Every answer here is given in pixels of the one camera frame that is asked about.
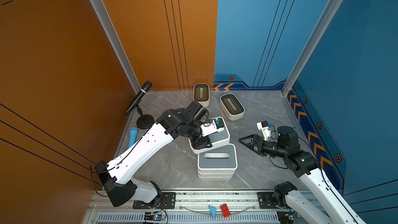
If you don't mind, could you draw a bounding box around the circuit board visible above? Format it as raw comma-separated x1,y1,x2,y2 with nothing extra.
277,212,294,224
143,212,167,224

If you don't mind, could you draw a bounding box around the red block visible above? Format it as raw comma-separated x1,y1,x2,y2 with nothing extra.
220,204,231,218

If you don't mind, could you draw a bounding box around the cream tissue box angled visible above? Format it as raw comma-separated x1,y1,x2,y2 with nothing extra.
220,93,245,121

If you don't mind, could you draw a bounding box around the blue microphone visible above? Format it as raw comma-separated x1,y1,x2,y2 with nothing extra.
129,127,138,148

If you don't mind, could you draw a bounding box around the grey lid tissue box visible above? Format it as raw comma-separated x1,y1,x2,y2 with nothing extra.
198,170,235,178
198,144,238,173
188,117,230,154

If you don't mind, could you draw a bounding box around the blue triangle piece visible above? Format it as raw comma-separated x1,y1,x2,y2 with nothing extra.
208,205,217,219

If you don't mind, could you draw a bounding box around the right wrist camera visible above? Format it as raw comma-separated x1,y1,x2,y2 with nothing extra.
257,120,277,141

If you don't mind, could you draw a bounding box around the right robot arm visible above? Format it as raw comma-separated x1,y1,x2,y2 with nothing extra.
238,122,364,224

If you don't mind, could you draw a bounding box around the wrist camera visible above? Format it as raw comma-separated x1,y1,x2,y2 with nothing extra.
257,120,277,141
200,118,225,136

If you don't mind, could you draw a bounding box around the left circuit board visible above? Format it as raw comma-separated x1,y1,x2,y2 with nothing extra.
143,212,167,224

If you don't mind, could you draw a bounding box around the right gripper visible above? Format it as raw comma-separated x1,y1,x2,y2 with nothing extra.
239,135,288,159

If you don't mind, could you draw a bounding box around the right circuit board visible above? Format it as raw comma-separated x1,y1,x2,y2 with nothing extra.
277,212,294,224

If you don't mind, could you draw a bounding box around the cream tissue box rear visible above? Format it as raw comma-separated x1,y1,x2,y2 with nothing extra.
193,83,210,107

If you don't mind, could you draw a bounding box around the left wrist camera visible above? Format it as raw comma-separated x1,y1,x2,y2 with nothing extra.
200,118,225,136

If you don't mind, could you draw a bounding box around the black microphone on stand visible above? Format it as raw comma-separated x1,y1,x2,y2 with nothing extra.
124,81,154,130

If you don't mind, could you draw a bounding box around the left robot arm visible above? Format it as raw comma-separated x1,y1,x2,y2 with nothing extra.
95,101,224,208

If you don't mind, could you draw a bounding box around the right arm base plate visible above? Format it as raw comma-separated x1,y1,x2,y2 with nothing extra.
257,191,278,209

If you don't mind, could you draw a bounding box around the bamboo lid tissue box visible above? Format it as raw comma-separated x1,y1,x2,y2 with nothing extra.
199,176,232,181

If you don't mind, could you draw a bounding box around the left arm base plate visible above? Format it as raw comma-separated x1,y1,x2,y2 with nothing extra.
133,192,176,209

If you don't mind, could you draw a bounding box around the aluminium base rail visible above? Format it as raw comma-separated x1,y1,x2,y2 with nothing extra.
83,189,324,224

